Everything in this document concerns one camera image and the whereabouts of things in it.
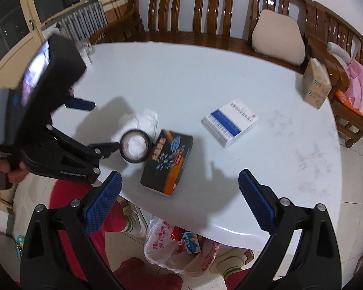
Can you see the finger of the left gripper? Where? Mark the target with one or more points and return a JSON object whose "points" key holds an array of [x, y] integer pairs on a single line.
{"points": [[80, 104], [104, 150]]}

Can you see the person's left hand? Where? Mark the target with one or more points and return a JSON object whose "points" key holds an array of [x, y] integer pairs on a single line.
{"points": [[14, 176]]}

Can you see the black tape roll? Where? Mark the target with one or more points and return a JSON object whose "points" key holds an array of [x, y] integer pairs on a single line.
{"points": [[135, 146]]}

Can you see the long wooden bench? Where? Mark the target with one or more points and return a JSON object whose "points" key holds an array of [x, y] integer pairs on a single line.
{"points": [[218, 24]]}

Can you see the brown kraft paper carton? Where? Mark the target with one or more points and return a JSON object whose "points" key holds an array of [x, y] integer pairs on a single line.
{"points": [[316, 83]]}

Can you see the white blue medicine box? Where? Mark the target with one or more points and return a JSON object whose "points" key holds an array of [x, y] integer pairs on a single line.
{"points": [[230, 122]]}

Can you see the pink plastic bag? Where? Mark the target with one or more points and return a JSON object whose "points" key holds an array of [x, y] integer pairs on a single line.
{"points": [[353, 96]]}

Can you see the cream window frame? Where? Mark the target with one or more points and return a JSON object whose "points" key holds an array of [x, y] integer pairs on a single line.
{"points": [[24, 26]]}

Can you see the white radiator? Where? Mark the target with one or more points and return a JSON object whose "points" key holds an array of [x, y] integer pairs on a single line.
{"points": [[83, 22]]}

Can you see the white tissue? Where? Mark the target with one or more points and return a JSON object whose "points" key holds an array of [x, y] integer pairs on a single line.
{"points": [[145, 121]]}

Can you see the black orange cardboard box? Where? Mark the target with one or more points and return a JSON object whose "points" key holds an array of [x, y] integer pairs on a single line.
{"points": [[164, 166]]}

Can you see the white sock foot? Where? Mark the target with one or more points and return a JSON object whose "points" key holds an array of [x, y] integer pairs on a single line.
{"points": [[232, 261], [135, 222]]}

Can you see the white red trash bag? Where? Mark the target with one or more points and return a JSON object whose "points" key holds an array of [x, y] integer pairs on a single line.
{"points": [[178, 251]]}

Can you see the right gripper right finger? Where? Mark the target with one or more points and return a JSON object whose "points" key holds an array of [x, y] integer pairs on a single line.
{"points": [[316, 261]]}

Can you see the wooden armchair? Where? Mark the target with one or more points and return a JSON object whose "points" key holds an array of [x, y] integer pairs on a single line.
{"points": [[323, 26]]}

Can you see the white roll on armchair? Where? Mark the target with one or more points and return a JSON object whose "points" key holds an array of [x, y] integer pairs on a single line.
{"points": [[340, 54]]}

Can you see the beige seat cushion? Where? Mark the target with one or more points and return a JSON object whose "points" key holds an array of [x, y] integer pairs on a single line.
{"points": [[278, 36]]}

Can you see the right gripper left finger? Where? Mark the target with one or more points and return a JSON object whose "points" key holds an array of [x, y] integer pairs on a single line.
{"points": [[44, 264]]}

